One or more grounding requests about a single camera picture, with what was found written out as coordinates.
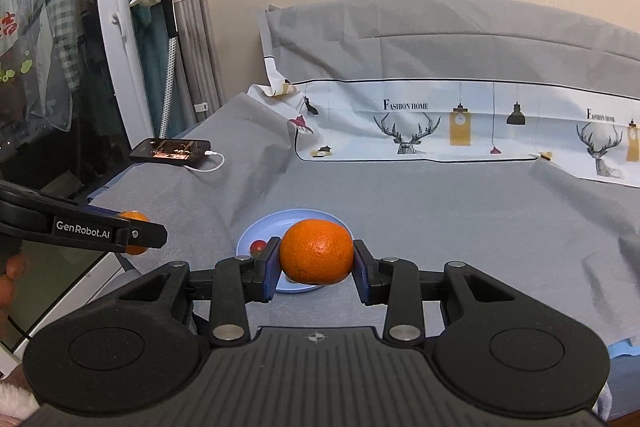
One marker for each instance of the pink fuzzy clothing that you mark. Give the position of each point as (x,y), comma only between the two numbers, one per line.
(12,402)

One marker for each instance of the grey curtain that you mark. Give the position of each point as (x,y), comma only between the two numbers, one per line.
(200,7)

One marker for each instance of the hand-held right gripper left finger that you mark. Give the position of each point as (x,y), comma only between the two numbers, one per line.
(272,269)

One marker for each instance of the blue round plate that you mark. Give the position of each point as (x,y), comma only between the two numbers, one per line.
(260,227)

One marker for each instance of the light blue cloth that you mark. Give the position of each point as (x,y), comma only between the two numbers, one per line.
(625,348)

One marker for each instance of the small orange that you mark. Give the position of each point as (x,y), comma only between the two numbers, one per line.
(135,216)
(316,252)

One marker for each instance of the red cherry tomato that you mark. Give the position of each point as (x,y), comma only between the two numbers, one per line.
(258,248)

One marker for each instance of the grey bed sheet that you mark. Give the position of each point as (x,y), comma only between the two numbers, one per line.
(450,232)

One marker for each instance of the black smartphone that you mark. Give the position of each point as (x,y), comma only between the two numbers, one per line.
(170,151)

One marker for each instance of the grey deer print duvet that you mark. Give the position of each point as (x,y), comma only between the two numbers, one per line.
(450,42)

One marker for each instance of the plaid shirt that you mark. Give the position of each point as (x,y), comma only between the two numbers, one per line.
(60,32)

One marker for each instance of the white door frame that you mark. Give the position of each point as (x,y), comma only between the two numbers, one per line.
(120,32)

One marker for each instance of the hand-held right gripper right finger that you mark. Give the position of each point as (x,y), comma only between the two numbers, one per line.
(361,274)

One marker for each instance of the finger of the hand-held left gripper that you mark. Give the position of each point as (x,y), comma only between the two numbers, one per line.
(105,211)
(147,234)

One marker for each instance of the person's left hand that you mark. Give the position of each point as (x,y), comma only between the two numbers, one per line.
(12,272)

